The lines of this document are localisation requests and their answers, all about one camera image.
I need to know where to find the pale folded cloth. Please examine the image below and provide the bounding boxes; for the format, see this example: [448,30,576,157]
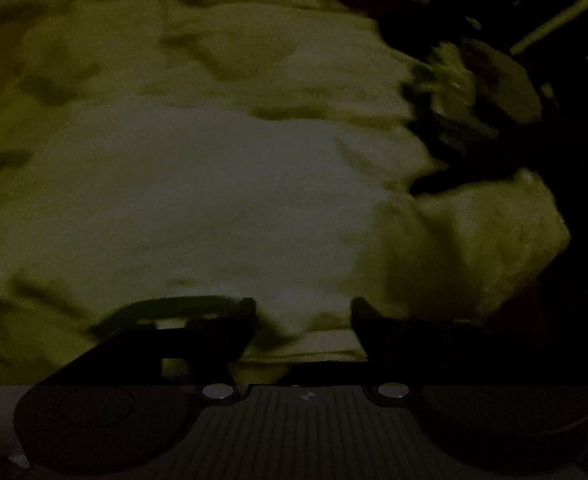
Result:
[421,42,477,113]

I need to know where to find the dark cloth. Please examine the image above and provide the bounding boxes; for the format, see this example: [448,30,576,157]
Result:
[401,37,547,163]

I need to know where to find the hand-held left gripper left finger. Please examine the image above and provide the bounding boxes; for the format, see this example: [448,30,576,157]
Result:
[34,297,258,387]

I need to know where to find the leaf print bed sheet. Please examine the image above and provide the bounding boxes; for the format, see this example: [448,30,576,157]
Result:
[0,0,573,387]

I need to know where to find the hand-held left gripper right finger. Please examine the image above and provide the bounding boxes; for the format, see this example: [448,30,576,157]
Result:
[350,296,588,387]

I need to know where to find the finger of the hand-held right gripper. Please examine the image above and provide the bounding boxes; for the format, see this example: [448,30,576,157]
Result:
[409,161,526,197]

